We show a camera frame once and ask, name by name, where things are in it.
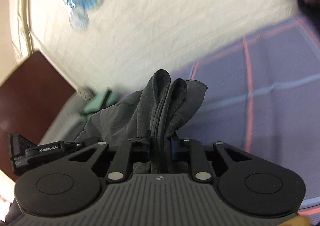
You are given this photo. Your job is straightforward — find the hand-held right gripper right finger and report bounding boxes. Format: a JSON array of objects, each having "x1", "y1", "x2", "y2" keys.
[{"x1": 171, "y1": 133, "x2": 253, "y2": 182}]

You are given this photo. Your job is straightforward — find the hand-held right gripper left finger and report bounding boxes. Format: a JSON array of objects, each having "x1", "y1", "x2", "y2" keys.
[{"x1": 67, "y1": 131, "x2": 151, "y2": 183}]

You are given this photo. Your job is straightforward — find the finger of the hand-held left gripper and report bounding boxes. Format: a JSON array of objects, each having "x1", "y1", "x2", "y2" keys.
[{"x1": 64, "y1": 142, "x2": 84, "y2": 151}]

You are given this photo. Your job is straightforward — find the dark grey pants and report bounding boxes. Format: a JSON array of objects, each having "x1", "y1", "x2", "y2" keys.
[{"x1": 74, "y1": 69, "x2": 208, "y2": 174}]

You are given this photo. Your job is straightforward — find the grey folded blanket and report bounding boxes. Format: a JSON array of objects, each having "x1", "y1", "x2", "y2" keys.
[{"x1": 37, "y1": 91, "x2": 93, "y2": 147}]

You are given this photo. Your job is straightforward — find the patterned pillow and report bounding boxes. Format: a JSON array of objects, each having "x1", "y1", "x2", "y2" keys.
[{"x1": 77, "y1": 87, "x2": 95, "y2": 100}]

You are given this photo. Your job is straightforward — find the brown headboard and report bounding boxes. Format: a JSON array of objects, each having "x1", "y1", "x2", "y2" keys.
[{"x1": 0, "y1": 51, "x2": 77, "y2": 183}]

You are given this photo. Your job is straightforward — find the purple plaid bed sheet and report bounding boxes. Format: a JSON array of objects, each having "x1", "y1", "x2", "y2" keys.
[{"x1": 175, "y1": 15, "x2": 320, "y2": 218}]

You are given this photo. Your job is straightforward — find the small paper umbrella decoration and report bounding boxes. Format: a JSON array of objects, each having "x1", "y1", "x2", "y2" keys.
[{"x1": 68, "y1": 8, "x2": 90, "y2": 31}]

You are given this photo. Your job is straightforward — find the navy folded garment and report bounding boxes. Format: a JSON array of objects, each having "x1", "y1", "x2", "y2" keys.
[{"x1": 296, "y1": 0, "x2": 320, "y2": 33}]

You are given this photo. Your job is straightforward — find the beige wall conduit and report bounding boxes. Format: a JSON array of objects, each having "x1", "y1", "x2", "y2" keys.
[{"x1": 17, "y1": 0, "x2": 35, "y2": 55}]

